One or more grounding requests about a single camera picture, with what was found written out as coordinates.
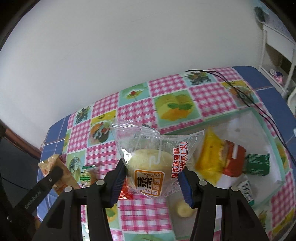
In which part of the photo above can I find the yellow orange snack bag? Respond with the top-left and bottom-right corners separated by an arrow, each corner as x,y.
38,154 -> 81,195

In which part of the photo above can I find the red gold snack packet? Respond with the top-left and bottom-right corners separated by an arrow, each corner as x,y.
119,177 -> 134,200

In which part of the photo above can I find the steamed cake clear packet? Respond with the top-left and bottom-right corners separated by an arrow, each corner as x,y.
110,120 -> 205,198

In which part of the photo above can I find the green white corn packet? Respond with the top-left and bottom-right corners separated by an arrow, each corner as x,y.
237,180 -> 255,206

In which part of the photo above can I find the green clear cookie packet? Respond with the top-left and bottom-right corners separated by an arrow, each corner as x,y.
80,165 -> 97,188

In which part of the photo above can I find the round yellow cake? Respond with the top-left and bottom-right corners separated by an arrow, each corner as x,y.
175,200 -> 196,218

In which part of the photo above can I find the dark green small packet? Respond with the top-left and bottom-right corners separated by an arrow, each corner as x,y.
243,154 -> 270,176

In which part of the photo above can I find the yellow jelly packet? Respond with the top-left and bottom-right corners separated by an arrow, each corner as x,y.
195,127 -> 228,185

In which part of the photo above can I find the red snack packet in tray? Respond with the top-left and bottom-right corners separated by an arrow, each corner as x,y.
223,140 -> 246,177

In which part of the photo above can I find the blue plaid bed sheet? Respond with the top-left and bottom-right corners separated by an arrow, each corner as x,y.
36,66 -> 296,220

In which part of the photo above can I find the pink checkered fruit tablecloth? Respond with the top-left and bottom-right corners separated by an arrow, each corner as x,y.
36,67 -> 296,241

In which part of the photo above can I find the white storage tray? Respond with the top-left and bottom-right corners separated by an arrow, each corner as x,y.
159,107 -> 286,241

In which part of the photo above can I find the white shelf unit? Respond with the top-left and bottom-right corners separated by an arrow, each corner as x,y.
254,1 -> 295,98

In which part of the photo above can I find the black cable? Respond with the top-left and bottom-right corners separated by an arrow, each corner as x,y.
185,69 -> 296,166

